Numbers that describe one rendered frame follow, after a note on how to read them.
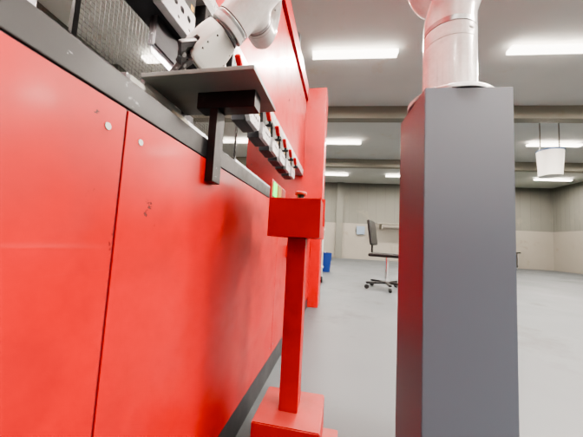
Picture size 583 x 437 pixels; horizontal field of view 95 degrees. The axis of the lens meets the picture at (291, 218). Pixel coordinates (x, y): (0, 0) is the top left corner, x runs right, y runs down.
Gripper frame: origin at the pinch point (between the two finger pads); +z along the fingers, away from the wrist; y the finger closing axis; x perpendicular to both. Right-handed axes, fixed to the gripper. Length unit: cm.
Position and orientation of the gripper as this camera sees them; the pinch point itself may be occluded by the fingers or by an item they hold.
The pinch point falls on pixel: (182, 81)
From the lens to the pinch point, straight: 78.5
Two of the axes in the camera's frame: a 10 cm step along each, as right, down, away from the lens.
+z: -6.8, 7.3, 0.6
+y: -1.8, -0.9, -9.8
